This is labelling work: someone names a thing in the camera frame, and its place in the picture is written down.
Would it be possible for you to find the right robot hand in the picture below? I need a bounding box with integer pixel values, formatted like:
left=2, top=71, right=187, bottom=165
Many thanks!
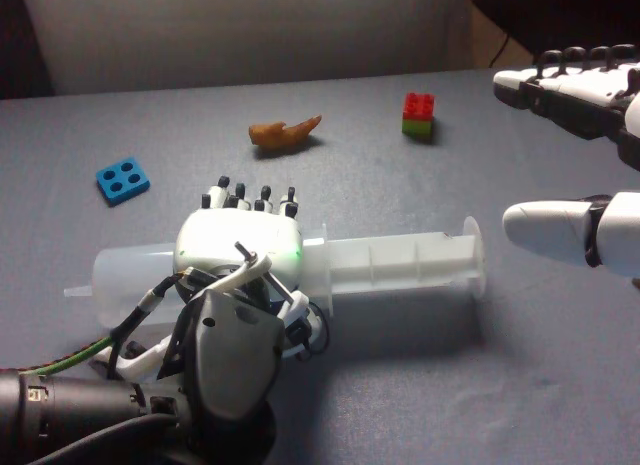
left=492, top=43, right=640, bottom=281

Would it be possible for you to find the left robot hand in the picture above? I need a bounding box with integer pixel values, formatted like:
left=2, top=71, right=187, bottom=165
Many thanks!
left=172, top=174, right=307, bottom=292

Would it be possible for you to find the large clear plastic syringe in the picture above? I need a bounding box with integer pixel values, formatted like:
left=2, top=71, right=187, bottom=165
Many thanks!
left=63, top=215, right=489, bottom=331

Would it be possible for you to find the blue block with four holes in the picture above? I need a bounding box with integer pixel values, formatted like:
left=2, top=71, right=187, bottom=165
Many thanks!
left=95, top=156, right=152, bottom=208

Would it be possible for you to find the brown fried chicken toy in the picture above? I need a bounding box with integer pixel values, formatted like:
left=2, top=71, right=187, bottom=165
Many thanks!
left=248, top=113, right=324, bottom=151

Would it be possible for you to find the red and green toy brick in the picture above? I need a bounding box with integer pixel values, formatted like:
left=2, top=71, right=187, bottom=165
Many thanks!
left=401, top=92, right=436, bottom=142

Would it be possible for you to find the black cable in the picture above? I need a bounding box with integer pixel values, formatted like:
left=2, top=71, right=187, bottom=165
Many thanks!
left=488, top=32, right=512, bottom=69

